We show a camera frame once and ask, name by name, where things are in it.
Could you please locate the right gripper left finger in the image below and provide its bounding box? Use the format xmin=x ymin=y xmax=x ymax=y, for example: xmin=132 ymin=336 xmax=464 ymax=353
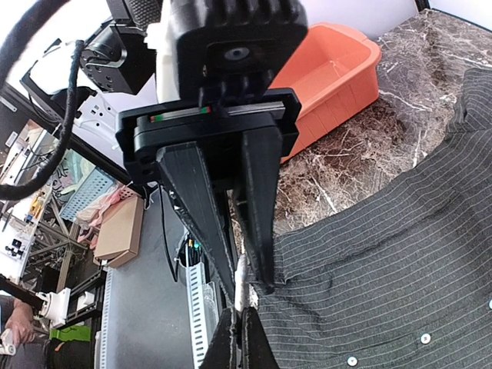
xmin=199 ymin=307 xmax=238 ymax=369

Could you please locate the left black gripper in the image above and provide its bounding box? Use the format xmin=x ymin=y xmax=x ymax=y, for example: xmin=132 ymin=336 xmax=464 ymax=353
xmin=115 ymin=88 xmax=301 ymax=296

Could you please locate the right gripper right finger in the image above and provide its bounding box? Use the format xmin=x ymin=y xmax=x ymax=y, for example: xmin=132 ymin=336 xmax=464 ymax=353
xmin=240 ymin=307 xmax=280 ymax=369

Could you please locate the round brooch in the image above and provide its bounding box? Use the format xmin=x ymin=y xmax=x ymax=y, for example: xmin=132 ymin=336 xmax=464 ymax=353
xmin=234 ymin=254 xmax=251 ymax=313

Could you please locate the black pinstriped shirt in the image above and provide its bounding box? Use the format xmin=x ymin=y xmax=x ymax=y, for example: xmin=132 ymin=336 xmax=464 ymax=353
xmin=258 ymin=69 xmax=491 ymax=368

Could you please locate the light blue perforated basket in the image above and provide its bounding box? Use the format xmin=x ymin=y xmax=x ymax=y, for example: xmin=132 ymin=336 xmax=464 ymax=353
xmin=60 ymin=168 xmax=115 ymax=221

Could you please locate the brown cardboard box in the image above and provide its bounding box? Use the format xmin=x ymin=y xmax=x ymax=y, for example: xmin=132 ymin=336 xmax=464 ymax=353
xmin=93 ymin=197 xmax=145 ymax=268

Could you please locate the orange plastic bin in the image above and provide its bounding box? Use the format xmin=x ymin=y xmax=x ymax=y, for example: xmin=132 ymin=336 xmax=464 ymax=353
xmin=271 ymin=23 xmax=382 ymax=162

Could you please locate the seated person in background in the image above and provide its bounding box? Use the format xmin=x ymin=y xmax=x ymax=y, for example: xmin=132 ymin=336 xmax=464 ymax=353
xmin=1 ymin=295 xmax=48 ymax=369

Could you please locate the white slotted cable duct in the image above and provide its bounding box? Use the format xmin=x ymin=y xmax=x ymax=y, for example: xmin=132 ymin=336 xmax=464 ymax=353
xmin=97 ymin=262 xmax=218 ymax=368

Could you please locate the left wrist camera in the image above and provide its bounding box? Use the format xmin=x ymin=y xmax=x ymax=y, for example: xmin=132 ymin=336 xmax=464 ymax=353
xmin=145 ymin=1 xmax=308 ymax=106

